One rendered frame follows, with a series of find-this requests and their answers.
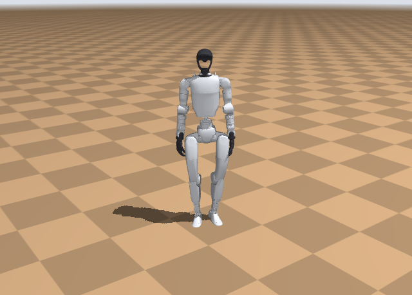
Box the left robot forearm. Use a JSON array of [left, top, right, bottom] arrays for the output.
[[225, 105, 236, 136]]

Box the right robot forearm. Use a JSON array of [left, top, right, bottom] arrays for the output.
[[176, 106, 186, 137]]

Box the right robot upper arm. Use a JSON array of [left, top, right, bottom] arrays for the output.
[[178, 77, 192, 114]]

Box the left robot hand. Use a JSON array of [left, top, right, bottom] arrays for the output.
[[228, 131, 236, 156]]

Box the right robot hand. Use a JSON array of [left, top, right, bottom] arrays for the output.
[[176, 132, 185, 157]]

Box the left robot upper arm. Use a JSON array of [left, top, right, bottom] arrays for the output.
[[218, 77, 232, 114]]

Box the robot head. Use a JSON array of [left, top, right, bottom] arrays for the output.
[[196, 49, 212, 77]]

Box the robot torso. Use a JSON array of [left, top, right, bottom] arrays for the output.
[[190, 73, 220, 143]]

